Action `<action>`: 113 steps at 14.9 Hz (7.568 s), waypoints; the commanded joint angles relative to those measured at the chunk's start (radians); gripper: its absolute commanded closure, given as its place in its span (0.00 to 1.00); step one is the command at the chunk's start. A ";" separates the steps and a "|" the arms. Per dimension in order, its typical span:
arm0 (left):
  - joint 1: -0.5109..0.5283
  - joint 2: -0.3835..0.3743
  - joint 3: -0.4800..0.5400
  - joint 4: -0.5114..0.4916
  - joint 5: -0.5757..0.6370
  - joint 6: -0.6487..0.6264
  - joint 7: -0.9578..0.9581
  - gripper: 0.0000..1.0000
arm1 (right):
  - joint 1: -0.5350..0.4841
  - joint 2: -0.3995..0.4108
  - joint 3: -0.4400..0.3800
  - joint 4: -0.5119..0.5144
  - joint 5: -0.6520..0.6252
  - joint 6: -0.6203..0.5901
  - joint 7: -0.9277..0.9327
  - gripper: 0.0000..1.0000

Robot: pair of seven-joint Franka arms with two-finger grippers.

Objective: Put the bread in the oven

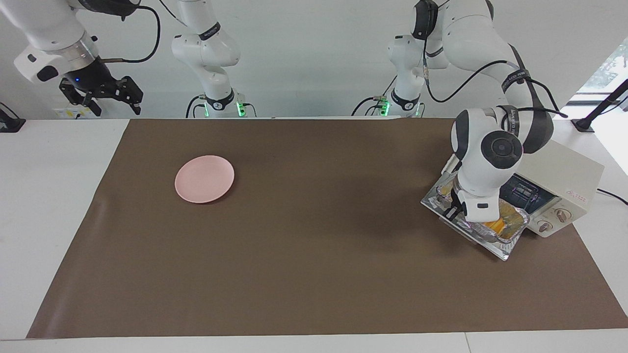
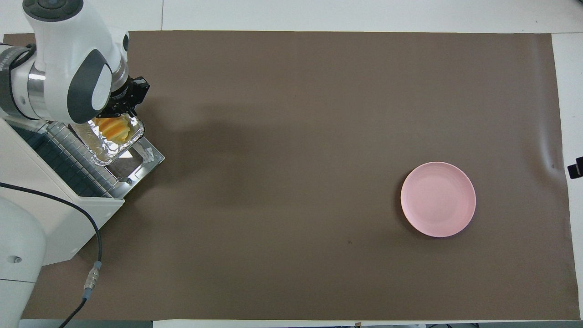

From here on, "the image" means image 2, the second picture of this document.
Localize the pink round plate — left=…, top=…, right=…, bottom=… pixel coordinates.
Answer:
left=400, top=162, right=477, bottom=238

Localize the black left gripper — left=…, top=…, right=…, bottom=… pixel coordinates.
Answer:
left=97, top=76, right=150, bottom=119

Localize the metal oven wire rack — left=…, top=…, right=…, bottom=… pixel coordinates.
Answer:
left=9, top=119, right=133, bottom=200

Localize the brown table mat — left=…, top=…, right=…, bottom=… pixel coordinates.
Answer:
left=0, top=30, right=582, bottom=321

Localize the aluminium foil baking tray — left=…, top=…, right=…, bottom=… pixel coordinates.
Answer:
left=72, top=113, right=146, bottom=167

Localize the cream toaster oven body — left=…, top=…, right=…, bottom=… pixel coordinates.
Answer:
left=0, top=116, right=125, bottom=267

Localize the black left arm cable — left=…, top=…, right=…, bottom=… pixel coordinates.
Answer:
left=0, top=182, right=103, bottom=328

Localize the glass toaster oven door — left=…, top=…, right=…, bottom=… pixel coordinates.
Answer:
left=107, top=136, right=166, bottom=200

